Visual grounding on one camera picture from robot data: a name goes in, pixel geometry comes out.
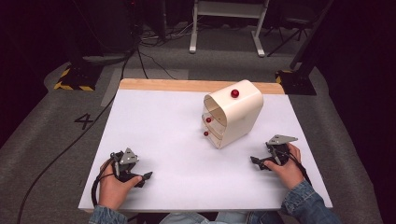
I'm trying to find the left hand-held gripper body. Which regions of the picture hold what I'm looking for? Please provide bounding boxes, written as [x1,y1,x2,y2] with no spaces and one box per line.
[109,147,142,183]

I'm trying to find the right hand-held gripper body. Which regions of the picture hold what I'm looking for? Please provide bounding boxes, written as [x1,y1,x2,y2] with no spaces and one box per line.
[265,133,299,166]

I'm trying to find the person's right hand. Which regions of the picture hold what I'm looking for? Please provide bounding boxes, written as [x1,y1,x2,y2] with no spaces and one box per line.
[263,143,305,191]

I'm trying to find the person's left hand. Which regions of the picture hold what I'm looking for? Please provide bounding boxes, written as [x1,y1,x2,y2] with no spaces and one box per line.
[98,160,144,211]

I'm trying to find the white table cover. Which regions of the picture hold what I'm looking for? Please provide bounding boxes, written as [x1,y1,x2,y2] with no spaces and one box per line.
[78,89,333,212]

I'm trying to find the cream mini drawer cabinet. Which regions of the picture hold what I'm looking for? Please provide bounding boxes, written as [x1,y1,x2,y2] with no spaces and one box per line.
[201,78,264,150]

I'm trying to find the cream drawer with red knob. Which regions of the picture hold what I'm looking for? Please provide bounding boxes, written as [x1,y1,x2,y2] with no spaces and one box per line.
[202,123,226,147]
[201,113,227,129]

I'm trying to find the black yellow striped stand base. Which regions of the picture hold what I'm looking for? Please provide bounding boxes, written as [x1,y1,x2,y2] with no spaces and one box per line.
[275,69,318,96]
[52,63,105,92]

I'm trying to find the person's legs in jeans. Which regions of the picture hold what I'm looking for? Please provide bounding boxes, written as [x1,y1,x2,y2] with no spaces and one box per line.
[158,210,285,224]

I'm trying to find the black tripod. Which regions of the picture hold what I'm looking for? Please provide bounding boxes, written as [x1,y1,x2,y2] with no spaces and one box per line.
[265,17,314,58]

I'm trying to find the black slanted stand pole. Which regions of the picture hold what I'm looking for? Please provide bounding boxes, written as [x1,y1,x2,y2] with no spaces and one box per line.
[289,0,335,71]

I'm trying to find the right hand-held gripper cable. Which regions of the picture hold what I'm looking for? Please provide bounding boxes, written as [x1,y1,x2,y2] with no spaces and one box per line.
[288,151,313,187]

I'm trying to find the hand-held gripper cable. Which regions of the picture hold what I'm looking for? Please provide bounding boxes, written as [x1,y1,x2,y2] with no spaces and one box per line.
[288,151,313,187]
[91,158,116,208]

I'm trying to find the left hand-held gripper cable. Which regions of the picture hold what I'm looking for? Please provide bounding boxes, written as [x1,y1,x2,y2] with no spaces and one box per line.
[91,158,116,208]

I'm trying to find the long black floor cable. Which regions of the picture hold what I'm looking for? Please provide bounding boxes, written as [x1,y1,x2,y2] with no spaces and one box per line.
[16,46,139,224]

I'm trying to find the white metal desk frame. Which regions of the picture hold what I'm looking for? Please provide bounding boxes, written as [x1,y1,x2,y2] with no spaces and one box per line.
[189,0,271,58]

